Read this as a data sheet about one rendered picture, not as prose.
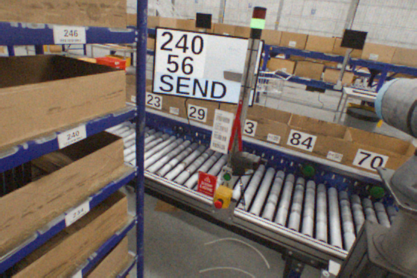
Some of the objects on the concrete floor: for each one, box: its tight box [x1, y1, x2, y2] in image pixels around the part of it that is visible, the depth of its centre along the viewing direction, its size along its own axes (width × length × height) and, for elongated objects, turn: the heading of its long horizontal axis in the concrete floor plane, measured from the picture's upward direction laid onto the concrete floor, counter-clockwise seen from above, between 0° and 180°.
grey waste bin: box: [343, 107, 381, 133], centre depth 382 cm, size 50×50×64 cm
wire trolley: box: [254, 69, 293, 110], centre depth 411 cm, size 107×56×103 cm, turn 84°
